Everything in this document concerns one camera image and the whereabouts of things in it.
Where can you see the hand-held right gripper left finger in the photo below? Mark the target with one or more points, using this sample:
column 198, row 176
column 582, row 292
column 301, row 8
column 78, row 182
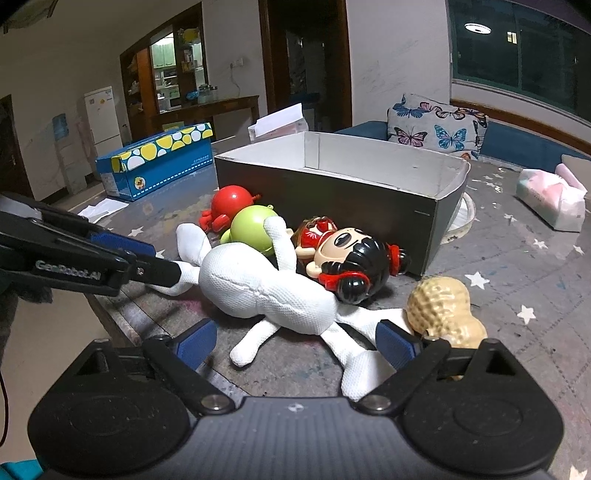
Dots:
column 197, row 344

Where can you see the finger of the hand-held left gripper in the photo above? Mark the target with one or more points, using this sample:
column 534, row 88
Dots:
column 157, row 273
column 122, row 244

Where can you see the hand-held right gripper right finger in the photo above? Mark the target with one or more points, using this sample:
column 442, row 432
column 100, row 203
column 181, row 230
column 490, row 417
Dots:
column 397, row 344

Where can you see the beige peanut toy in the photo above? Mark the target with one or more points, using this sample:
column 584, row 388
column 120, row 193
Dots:
column 438, row 304

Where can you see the white plush doll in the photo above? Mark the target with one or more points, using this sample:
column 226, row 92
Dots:
column 258, row 286

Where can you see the red round toy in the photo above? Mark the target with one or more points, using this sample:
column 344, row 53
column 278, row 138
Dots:
column 231, row 203

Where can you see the green round toy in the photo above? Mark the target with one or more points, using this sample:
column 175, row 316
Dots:
column 249, row 228

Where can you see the black-haired doll figure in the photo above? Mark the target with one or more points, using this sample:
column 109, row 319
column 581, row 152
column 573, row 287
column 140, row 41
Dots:
column 344, row 249

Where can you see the grey cardboard box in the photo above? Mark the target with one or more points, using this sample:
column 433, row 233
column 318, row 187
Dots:
column 323, row 198

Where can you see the white paper sheet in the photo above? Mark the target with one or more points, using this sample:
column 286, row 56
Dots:
column 101, row 208

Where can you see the dark wooden door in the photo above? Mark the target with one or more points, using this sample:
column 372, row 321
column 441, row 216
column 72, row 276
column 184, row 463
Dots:
column 14, row 152

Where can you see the blue box with yellow dots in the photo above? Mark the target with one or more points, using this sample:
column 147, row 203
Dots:
column 157, row 166

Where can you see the water dispenser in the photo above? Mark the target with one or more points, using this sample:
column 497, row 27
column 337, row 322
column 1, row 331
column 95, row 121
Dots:
column 62, row 129

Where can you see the white fridge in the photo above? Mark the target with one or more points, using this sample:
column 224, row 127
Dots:
column 102, row 117

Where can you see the yellow white carton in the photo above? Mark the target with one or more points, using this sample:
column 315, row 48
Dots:
column 173, row 126

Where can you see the grey star-print tablecloth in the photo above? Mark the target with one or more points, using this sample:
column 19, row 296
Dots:
column 531, row 286

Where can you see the wooden side table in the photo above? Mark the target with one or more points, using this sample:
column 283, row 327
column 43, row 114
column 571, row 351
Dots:
column 207, row 110

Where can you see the wooden cabinet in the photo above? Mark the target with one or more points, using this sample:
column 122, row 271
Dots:
column 143, row 78

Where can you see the pink tissue pack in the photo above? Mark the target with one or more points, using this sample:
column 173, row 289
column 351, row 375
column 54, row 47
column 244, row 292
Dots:
column 549, row 198

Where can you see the teal cloth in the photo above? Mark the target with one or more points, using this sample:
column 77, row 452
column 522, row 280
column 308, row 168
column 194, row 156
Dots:
column 18, row 470

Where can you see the butterfly print pillow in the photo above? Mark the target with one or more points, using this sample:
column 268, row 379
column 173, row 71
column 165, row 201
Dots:
column 434, row 124

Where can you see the blue sofa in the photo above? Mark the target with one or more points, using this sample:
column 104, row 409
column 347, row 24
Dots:
column 521, row 138

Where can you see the dark window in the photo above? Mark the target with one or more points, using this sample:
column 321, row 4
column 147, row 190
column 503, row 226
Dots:
column 521, row 50

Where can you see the dark wooden door frame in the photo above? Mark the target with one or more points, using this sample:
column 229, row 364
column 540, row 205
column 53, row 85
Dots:
column 265, row 55

